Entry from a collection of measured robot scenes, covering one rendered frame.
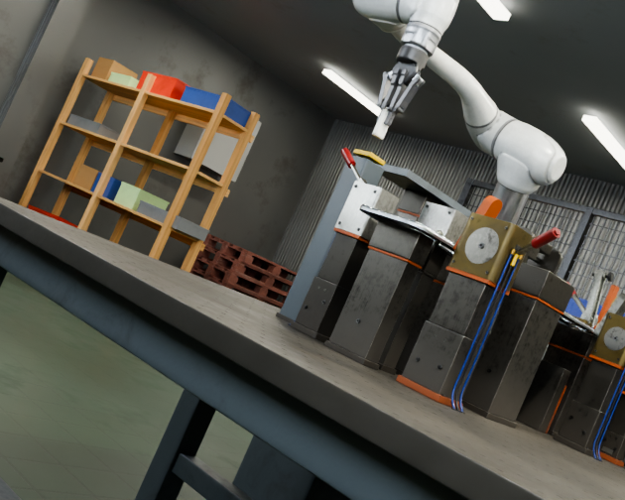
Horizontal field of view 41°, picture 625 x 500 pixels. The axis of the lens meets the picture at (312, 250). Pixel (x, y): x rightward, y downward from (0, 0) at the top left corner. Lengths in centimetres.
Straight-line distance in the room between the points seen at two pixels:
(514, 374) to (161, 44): 854
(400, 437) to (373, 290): 75
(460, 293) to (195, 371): 57
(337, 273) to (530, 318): 42
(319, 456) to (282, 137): 1035
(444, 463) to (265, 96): 1022
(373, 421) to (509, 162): 158
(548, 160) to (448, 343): 99
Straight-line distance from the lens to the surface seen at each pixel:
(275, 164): 1136
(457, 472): 93
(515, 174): 247
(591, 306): 269
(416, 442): 96
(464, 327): 157
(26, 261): 172
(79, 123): 892
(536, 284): 178
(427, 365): 159
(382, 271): 169
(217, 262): 1021
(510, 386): 179
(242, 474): 278
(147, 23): 988
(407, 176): 208
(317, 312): 181
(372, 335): 166
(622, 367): 216
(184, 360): 129
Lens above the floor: 80
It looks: 3 degrees up
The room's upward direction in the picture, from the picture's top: 24 degrees clockwise
